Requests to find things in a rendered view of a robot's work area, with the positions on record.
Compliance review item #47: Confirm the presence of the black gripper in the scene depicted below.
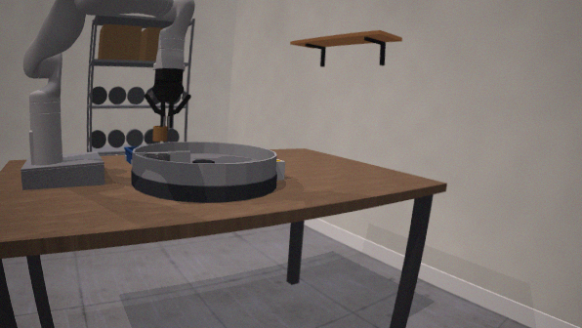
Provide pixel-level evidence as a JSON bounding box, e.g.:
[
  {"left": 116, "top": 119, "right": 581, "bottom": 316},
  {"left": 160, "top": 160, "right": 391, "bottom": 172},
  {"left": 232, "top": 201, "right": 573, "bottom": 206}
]
[{"left": 145, "top": 68, "right": 191, "bottom": 131}]

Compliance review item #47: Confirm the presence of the bronze bushing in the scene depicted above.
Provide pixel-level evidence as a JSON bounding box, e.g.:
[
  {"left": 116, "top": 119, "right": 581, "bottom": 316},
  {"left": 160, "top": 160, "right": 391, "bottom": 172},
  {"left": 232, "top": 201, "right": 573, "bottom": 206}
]
[{"left": 153, "top": 126, "right": 167, "bottom": 142}]

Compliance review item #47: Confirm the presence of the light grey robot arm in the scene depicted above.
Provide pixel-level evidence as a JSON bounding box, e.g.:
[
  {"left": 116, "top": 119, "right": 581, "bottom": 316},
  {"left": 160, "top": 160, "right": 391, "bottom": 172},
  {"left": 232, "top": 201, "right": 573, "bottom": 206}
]
[{"left": 23, "top": 0, "right": 195, "bottom": 165}]

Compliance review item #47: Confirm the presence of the grey round turntable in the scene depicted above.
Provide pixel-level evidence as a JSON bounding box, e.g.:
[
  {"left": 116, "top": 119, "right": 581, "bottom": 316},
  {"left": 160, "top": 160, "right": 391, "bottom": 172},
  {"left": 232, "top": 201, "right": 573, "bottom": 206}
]
[{"left": 131, "top": 142, "right": 285, "bottom": 203}]

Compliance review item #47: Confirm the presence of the blue open crate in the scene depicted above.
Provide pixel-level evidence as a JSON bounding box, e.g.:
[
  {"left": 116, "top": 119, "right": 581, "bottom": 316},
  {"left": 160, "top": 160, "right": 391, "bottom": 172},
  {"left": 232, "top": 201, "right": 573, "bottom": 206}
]
[{"left": 124, "top": 146, "right": 138, "bottom": 166}]

